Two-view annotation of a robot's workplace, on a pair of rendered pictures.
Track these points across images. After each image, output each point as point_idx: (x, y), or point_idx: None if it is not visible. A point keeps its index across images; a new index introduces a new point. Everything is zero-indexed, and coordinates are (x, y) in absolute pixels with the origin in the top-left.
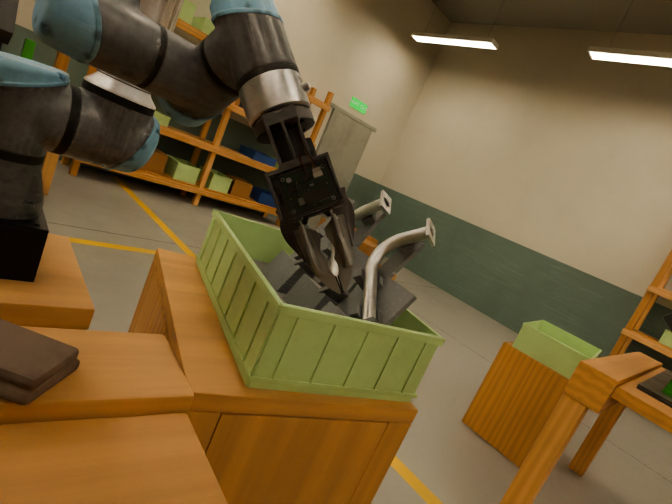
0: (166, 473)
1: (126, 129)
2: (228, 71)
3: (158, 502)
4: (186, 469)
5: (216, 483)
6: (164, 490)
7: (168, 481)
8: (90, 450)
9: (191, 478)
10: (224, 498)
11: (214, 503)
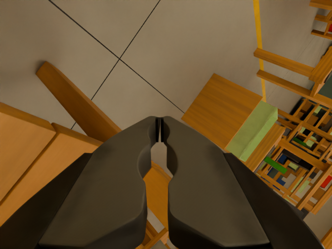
0: (3, 148)
1: None
2: None
3: (18, 161)
4: (12, 136)
5: (39, 128)
6: (14, 155)
7: (10, 150)
8: None
9: (21, 138)
10: (51, 131)
11: (48, 138)
